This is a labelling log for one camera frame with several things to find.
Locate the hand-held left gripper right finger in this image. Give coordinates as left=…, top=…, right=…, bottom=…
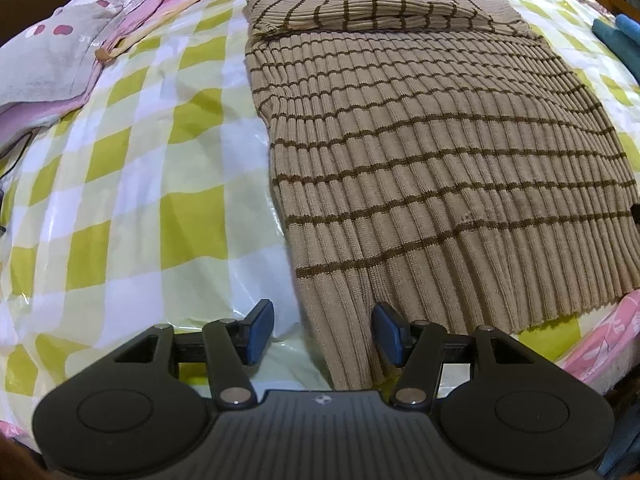
left=372, top=302, right=531, bottom=409

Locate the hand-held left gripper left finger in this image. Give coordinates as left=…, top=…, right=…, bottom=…
left=114, top=299, right=276, bottom=409

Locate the tan brown-striped knit sweater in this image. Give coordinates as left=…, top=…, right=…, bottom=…
left=243, top=0, right=638, bottom=391

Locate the yellow checkered plastic sheet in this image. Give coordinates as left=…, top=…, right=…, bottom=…
left=0, top=0, right=640, bottom=411

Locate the pink pillow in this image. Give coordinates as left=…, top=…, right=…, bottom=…
left=0, top=0, right=236, bottom=153

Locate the grey printed pillow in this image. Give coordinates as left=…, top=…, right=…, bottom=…
left=0, top=0, right=166, bottom=116

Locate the teal cloth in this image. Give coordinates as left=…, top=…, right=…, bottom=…
left=592, top=20, right=640, bottom=83

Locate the blue towel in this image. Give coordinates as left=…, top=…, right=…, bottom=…
left=615, top=14, right=640, bottom=47

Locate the black cable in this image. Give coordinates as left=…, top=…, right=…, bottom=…
left=0, top=127, right=38, bottom=183

